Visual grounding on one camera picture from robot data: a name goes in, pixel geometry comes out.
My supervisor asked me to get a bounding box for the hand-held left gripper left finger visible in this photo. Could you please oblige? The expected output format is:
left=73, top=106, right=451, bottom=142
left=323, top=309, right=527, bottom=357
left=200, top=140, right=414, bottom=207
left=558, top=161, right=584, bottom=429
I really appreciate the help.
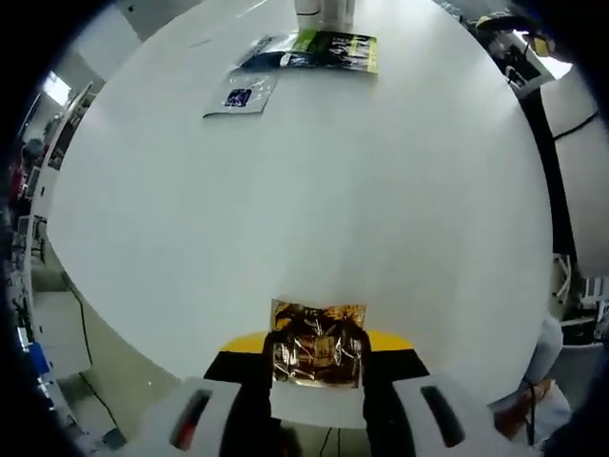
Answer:
left=154, top=331, right=282, bottom=457

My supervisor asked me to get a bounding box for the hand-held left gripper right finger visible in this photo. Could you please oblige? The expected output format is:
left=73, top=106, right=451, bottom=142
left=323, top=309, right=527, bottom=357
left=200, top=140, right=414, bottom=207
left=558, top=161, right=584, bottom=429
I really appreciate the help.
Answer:
left=361, top=327, right=484, bottom=457

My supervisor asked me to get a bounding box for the gold skincare sachet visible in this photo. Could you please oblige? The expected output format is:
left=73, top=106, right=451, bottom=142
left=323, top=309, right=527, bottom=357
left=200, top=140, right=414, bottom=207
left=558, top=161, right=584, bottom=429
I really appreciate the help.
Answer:
left=269, top=298, right=371, bottom=390

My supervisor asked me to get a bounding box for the green black skincare sachet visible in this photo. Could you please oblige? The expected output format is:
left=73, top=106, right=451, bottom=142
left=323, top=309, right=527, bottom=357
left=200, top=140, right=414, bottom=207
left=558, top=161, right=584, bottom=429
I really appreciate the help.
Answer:
left=279, top=30, right=381, bottom=76

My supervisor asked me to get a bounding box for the white skincare bottle red collar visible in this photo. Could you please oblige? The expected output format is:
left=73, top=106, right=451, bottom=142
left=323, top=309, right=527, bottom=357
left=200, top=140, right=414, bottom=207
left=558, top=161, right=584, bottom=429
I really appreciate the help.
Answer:
left=322, top=0, right=357, bottom=29

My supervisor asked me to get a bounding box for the dark blue skincare sachet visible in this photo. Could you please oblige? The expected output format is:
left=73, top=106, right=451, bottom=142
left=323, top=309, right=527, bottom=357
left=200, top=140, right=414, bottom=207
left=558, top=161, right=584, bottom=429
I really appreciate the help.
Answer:
left=236, top=35, right=299, bottom=72

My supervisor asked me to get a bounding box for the white blue skincare sachet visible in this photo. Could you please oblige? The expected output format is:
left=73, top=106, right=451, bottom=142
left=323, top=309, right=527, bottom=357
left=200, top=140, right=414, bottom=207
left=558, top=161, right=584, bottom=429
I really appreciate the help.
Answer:
left=203, top=70, right=280, bottom=119

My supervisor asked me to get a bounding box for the grey power adapter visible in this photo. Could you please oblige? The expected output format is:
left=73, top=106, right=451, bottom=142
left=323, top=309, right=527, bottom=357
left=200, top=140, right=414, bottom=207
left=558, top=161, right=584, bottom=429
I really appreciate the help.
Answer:
left=101, top=427, right=128, bottom=452

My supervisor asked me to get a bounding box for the black chest cable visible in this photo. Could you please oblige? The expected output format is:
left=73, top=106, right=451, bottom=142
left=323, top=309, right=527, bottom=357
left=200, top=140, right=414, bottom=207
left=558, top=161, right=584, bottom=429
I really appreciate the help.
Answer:
left=550, top=108, right=600, bottom=143

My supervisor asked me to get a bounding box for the black floor cable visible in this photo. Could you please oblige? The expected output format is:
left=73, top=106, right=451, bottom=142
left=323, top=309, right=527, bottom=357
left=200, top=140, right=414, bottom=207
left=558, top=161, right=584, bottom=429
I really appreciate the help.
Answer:
left=69, top=284, right=120, bottom=432

